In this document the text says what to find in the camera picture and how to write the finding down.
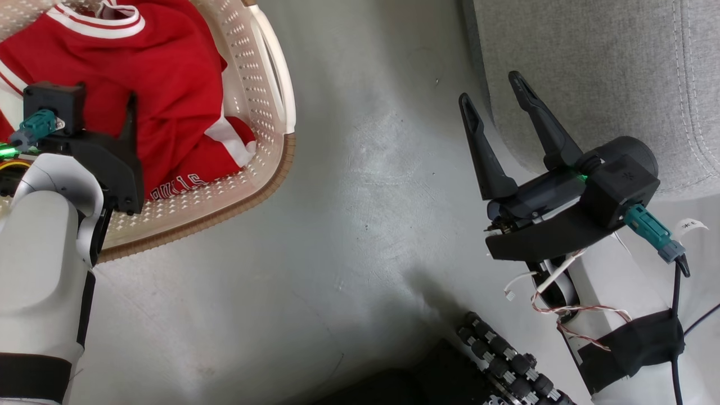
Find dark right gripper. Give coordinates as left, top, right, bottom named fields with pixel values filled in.
left=458, top=71, right=619, bottom=263

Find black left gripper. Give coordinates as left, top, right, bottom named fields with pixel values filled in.
left=39, top=93, right=145, bottom=216

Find red and white jersey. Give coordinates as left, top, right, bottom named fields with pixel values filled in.
left=0, top=0, right=258, bottom=201

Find cream plastic laundry basket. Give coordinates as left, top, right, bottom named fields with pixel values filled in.
left=0, top=0, right=297, bottom=264

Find grey fabric sofa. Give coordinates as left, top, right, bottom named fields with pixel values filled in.
left=461, top=0, right=720, bottom=195

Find teal left camera plug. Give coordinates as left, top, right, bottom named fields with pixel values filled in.
left=8, top=110, right=58, bottom=151

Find teal camera plug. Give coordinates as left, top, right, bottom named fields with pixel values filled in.
left=8, top=110, right=58, bottom=151
left=623, top=204, right=687, bottom=264

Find white flat ribbon cable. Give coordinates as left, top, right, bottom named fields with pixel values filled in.
left=505, top=247, right=588, bottom=316

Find teal right camera plug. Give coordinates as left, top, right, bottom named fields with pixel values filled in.
left=623, top=204, right=687, bottom=264

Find red white twisted wires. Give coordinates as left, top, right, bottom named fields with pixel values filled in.
left=532, top=290, right=633, bottom=352

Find white paper cable tag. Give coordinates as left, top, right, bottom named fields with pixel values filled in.
left=674, top=218, right=709, bottom=237

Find black strap on right arm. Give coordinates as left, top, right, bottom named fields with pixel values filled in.
left=578, top=308, right=686, bottom=394

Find black strap on arm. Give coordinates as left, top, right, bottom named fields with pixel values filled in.
left=578, top=308, right=686, bottom=394
left=0, top=352, right=74, bottom=403

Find black right camera cable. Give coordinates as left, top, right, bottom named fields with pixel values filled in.
left=669, top=253, right=691, bottom=405

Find black floor cable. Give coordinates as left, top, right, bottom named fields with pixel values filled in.
left=683, top=303, right=720, bottom=338

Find black strap on left arm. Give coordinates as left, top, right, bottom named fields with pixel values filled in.
left=0, top=352, right=74, bottom=403

